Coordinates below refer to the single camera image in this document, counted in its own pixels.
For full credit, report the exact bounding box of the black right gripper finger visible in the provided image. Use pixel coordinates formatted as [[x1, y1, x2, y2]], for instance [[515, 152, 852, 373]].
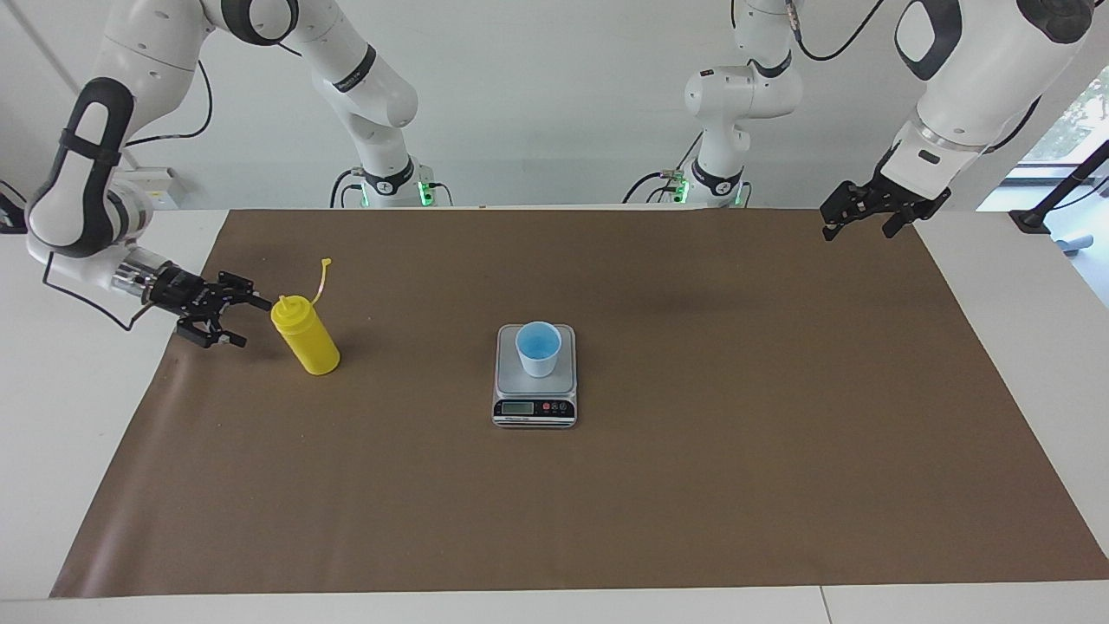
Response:
[[217, 272, 275, 312], [177, 315, 247, 350]]

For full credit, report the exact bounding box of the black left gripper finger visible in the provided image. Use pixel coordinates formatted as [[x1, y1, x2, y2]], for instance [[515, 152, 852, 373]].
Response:
[[882, 192, 952, 240], [819, 180, 872, 243]]

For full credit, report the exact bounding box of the yellow squeeze bottle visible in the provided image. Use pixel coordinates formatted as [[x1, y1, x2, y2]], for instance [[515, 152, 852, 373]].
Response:
[[271, 257, 340, 376]]

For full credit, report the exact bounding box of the light blue cup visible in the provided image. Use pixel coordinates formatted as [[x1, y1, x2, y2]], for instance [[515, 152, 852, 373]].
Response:
[[516, 321, 562, 378]]

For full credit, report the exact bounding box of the silver digital kitchen scale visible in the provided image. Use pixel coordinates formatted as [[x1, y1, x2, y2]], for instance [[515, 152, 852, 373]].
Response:
[[492, 323, 579, 430]]

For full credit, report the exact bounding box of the black angled stand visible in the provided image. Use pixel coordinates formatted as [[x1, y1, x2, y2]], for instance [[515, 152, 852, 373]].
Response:
[[1009, 139, 1109, 235]]

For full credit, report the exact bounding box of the black stand foot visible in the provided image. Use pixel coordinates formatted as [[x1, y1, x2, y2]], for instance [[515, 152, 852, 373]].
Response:
[[0, 180, 46, 235]]

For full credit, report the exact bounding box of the window with green foliage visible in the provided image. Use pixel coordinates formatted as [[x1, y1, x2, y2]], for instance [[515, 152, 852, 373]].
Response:
[[1018, 68, 1109, 170]]

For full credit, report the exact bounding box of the brown paper mat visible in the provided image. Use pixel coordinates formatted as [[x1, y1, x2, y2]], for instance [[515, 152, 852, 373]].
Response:
[[49, 206, 1109, 599]]

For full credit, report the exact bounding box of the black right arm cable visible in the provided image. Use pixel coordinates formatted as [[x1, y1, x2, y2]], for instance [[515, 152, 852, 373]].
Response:
[[42, 59, 214, 333]]

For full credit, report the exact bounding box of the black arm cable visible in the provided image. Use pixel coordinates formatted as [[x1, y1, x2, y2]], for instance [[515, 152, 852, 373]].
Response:
[[42, 59, 214, 333], [784, 0, 1045, 157]]

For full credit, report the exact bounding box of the white wall socket box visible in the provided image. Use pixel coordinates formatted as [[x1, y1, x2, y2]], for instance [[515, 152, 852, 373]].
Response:
[[113, 167, 185, 210]]

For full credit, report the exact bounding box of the black right base cable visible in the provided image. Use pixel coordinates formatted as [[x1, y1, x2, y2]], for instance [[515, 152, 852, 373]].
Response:
[[329, 167, 365, 209]]

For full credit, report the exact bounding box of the black base cable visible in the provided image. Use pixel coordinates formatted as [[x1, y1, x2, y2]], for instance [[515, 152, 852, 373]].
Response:
[[329, 167, 365, 209], [622, 130, 704, 205]]

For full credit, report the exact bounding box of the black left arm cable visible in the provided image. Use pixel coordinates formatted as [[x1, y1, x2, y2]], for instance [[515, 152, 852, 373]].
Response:
[[784, 0, 1045, 157]]

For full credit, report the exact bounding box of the black left base cable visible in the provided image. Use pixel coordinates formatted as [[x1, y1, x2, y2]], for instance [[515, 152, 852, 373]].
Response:
[[622, 130, 704, 205]]

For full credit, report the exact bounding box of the white wall cable duct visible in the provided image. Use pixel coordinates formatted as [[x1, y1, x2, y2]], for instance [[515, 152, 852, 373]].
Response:
[[5, 0, 70, 88]]

